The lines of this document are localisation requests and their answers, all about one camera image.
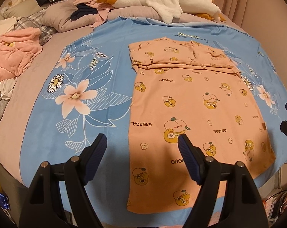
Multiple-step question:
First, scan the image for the pink crumpled clothing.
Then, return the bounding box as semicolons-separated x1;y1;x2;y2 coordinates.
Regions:
0;27;42;82

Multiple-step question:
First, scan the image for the grey pillow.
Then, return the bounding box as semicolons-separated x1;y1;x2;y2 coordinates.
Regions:
40;0;97;32

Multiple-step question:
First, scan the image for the pink cartoon print garment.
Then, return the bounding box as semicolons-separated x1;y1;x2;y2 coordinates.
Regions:
127;37;275;214

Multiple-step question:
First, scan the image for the plaid grey cloth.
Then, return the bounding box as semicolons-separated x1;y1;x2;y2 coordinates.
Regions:
14;8;57;46

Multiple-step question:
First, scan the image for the blue floral bed sheet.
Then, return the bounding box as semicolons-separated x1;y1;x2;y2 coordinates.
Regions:
20;17;287;227

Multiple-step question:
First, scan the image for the navy dark garment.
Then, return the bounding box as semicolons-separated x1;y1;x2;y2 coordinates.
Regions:
70;3;98;21

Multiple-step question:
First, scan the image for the light pink garment on pillow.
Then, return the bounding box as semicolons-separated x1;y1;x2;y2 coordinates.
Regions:
73;0;113;28

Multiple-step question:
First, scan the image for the white goose plush toy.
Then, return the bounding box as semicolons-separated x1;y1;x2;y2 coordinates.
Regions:
96;0;225;24

